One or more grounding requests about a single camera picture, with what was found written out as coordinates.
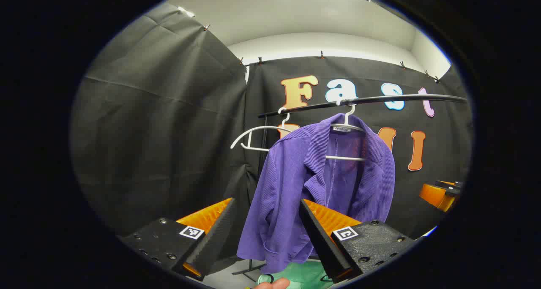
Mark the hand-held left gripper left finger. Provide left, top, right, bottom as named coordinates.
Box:
left=120, top=197, right=236, bottom=281

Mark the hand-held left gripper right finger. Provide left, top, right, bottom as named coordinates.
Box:
left=298, top=199, right=417, bottom=284

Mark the green mesh laundry hamper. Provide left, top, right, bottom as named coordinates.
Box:
left=257, top=259, right=339, bottom=289

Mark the purple corduroy jacket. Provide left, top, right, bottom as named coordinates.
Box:
left=237, top=114, right=396, bottom=275

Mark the white clothes hanger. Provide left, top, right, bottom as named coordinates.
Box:
left=230, top=107, right=296, bottom=152
left=325, top=104, right=367, bottom=162

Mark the black backdrop cloth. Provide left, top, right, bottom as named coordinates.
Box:
left=70, top=3, right=248, bottom=256
left=243, top=56, right=473, bottom=277

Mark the black garment rack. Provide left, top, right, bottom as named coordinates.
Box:
left=232, top=94, right=467, bottom=277

